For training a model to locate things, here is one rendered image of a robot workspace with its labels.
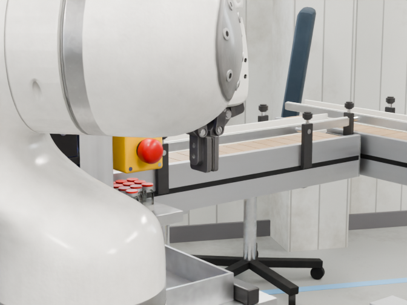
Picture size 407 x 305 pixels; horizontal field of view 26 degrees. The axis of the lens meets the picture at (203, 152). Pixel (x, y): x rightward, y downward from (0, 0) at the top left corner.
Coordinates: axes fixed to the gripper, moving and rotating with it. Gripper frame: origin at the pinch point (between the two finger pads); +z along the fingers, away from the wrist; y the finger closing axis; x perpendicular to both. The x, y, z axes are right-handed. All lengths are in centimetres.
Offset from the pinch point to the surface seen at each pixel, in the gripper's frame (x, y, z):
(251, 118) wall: -243, -215, 48
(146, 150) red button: -35.8, -16.1, 7.3
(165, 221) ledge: -39.1, -21.9, 20.5
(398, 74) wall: -212, -285, 29
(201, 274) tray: -7.5, -5.4, 17.5
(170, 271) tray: -14.4, -5.4, 19.0
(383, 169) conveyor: -45, -82, 21
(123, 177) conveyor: -50, -21, 15
